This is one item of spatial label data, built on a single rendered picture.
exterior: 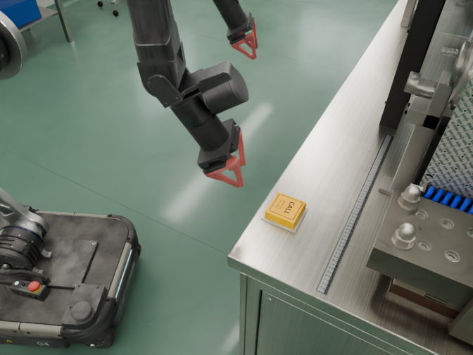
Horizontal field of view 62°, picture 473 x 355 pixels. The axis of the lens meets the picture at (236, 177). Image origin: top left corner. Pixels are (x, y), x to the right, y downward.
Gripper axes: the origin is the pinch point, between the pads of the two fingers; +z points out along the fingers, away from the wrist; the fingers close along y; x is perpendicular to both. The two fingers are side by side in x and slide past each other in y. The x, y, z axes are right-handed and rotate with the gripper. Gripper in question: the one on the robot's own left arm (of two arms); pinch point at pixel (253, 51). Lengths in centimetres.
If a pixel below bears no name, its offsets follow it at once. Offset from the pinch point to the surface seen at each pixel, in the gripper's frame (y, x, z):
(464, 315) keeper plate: -73, -30, 25
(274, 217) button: -50, 0, 15
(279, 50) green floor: 208, 40, 98
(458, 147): -49, -38, 11
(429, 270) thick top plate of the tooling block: -68, -27, 17
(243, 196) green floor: 39, 55, 89
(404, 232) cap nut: -63, -25, 12
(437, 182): -49, -33, 19
